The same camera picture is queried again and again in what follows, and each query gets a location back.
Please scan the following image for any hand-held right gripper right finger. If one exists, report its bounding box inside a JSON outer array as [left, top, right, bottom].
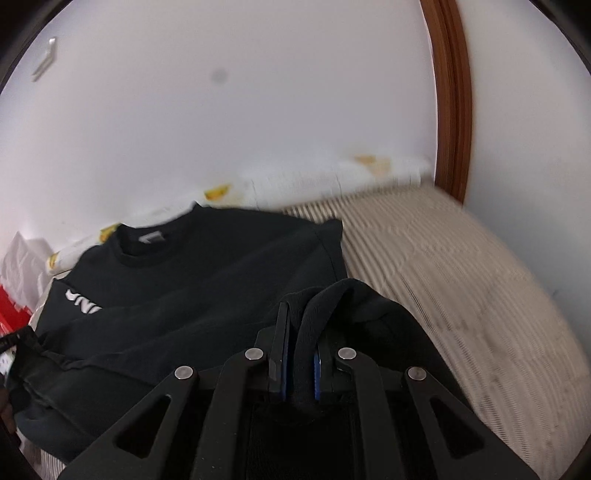
[[314, 333, 541, 480]]

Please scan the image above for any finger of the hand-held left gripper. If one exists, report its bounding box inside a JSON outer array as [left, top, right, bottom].
[[0, 331, 29, 354]]

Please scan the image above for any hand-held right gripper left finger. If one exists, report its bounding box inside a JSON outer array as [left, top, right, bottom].
[[60, 302, 294, 480]]

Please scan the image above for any black sweatshirt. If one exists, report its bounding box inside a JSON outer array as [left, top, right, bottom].
[[7, 203, 468, 480]]

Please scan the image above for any red paper gift bag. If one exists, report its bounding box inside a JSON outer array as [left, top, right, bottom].
[[0, 284, 37, 339]]

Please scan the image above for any white plastic bag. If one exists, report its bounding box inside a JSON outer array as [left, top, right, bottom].
[[0, 231, 52, 311]]

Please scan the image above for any striped bed sheet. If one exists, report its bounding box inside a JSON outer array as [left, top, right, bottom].
[[281, 184, 591, 477]]

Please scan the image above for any white wall light switch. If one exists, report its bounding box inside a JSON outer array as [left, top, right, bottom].
[[31, 37, 59, 82]]

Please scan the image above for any brown wooden door frame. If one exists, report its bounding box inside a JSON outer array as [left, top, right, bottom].
[[420, 0, 474, 205]]

